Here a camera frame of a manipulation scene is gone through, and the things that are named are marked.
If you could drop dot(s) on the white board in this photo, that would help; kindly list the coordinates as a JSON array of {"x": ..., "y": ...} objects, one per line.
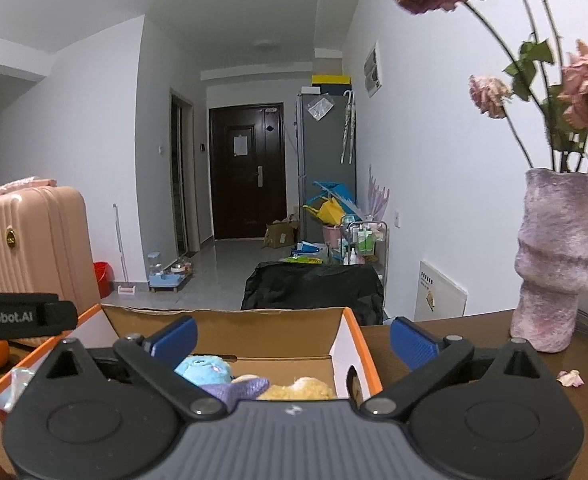
[{"x": 439, "y": 292}]

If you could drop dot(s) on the brown cardboard carton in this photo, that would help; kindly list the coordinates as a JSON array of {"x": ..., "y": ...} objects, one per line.
[{"x": 279, "y": 235}]

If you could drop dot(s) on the metal rolling cart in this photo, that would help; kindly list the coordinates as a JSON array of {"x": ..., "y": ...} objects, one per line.
[{"x": 366, "y": 240}]

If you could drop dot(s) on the white mop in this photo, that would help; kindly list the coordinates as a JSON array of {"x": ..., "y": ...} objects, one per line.
[{"x": 126, "y": 290}]

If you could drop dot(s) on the grey refrigerator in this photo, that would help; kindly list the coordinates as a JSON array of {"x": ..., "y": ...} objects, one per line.
[{"x": 324, "y": 160}]

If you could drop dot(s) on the pink bucket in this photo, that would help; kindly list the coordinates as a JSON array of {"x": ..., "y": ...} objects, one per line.
[{"x": 331, "y": 235}]

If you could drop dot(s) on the red bucket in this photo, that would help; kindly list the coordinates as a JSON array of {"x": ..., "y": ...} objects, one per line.
[{"x": 101, "y": 280}]

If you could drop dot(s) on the small white box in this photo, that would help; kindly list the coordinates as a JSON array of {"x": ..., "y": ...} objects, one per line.
[{"x": 310, "y": 90}]

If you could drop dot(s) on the blue and white packet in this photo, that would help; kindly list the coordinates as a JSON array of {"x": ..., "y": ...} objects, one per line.
[{"x": 308, "y": 247}]

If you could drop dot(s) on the pink ribbed suitcase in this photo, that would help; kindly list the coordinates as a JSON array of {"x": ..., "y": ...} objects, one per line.
[{"x": 29, "y": 250}]

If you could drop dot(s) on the pink fuzzy vase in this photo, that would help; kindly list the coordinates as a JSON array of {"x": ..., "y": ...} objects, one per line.
[{"x": 554, "y": 260}]

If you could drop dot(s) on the white wall outlet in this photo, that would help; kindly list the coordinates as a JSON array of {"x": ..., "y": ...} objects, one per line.
[{"x": 397, "y": 218}]

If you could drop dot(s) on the clear plastic bag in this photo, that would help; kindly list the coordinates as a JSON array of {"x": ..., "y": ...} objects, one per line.
[{"x": 320, "y": 108}]

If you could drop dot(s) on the wall electrical panel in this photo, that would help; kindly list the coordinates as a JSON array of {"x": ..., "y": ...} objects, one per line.
[{"x": 372, "y": 70}]

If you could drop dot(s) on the blue plush toy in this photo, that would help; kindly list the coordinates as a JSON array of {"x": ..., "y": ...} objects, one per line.
[{"x": 206, "y": 367}]

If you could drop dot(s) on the fallen pink petal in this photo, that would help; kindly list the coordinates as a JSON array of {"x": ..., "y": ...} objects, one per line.
[{"x": 571, "y": 378}]

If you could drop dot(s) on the yellow and black box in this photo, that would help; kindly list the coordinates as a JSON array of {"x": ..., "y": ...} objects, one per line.
[{"x": 331, "y": 79}]

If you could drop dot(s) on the dark brown entrance door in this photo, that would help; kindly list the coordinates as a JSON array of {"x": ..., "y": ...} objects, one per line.
[{"x": 246, "y": 195}]

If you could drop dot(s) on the blue pet feeder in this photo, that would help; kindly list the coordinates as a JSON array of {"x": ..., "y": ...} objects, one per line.
[{"x": 166, "y": 280}]

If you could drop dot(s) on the dried pink rose bouquet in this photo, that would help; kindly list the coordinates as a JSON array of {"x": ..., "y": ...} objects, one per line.
[{"x": 586, "y": 95}]

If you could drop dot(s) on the side room door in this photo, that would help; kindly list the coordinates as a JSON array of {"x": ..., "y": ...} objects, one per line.
[{"x": 179, "y": 185}]

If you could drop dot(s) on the orange-edged cardboard box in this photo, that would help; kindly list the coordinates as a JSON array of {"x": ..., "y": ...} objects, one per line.
[{"x": 274, "y": 332}]

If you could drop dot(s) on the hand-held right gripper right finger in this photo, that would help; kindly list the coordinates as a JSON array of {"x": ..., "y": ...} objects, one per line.
[{"x": 411, "y": 342}]

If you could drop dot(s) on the green packet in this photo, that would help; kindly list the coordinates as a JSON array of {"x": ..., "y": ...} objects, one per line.
[{"x": 304, "y": 260}]

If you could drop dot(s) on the white paper notice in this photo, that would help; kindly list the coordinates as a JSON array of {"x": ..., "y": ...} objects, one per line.
[{"x": 240, "y": 146}]

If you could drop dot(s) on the purple fuzzy plush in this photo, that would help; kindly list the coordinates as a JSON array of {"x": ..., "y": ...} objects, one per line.
[{"x": 244, "y": 390}]

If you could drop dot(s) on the folded white umbrella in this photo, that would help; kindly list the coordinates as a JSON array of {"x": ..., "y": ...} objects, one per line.
[{"x": 348, "y": 125}]

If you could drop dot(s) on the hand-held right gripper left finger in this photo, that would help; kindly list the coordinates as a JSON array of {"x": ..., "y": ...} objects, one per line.
[{"x": 176, "y": 337}]

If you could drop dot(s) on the yellow bag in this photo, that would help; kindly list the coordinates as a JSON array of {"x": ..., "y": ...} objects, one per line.
[{"x": 330, "y": 211}]

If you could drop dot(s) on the yellow plush bear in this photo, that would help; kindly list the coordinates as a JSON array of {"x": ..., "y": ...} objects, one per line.
[{"x": 299, "y": 389}]

